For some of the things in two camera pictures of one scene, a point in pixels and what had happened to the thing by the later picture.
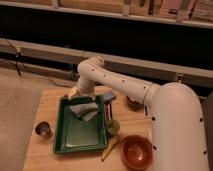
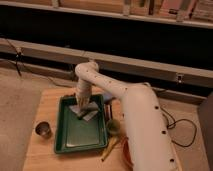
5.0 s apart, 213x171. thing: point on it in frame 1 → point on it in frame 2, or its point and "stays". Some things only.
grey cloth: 86,111 stays
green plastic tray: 73,133 stays
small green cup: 112,127 stays
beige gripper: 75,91 → 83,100
